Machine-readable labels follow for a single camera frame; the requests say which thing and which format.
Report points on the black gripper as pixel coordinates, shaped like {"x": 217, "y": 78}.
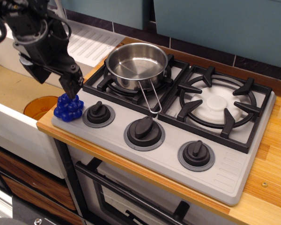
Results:
{"x": 43, "y": 42}

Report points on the blue toy blueberry cluster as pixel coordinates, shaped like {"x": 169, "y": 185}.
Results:
{"x": 68, "y": 109}

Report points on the stainless steel pan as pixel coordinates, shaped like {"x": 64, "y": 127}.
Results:
{"x": 138, "y": 66}

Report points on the black left stove knob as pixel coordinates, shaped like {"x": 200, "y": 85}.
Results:
{"x": 98, "y": 115}

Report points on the black stove knob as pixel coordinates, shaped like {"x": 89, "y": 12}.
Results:
{"x": 196, "y": 156}
{"x": 144, "y": 134}
{"x": 98, "y": 115}

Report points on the black middle stove knob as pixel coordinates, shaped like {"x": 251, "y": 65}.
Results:
{"x": 144, "y": 134}

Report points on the grey toy stove top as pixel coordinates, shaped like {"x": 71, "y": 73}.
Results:
{"x": 224, "y": 181}

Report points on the black right stove knob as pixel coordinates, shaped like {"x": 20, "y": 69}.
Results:
{"x": 196, "y": 156}

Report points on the orange plastic drain cup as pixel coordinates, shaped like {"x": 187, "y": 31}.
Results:
{"x": 38, "y": 107}

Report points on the white toy sink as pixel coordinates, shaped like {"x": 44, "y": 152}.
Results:
{"x": 18, "y": 132}

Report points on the black left burner grate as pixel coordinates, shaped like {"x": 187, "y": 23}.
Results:
{"x": 101, "y": 85}

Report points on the black burner grate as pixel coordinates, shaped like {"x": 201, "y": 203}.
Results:
{"x": 101, "y": 85}
{"x": 255, "y": 100}

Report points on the wooden upper drawer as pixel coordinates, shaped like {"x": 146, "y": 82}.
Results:
{"x": 37, "y": 178}

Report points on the wooden drawer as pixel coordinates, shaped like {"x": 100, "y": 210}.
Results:
{"x": 37, "y": 178}
{"x": 55, "y": 211}

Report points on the wooden lower drawer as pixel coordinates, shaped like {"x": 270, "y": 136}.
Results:
{"x": 55, "y": 211}

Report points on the toy oven door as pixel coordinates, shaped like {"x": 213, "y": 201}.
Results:
{"x": 123, "y": 199}

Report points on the black right burner grate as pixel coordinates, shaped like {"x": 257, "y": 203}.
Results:
{"x": 255, "y": 100}

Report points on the black oven door handle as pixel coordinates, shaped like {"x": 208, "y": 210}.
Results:
{"x": 175, "y": 219}

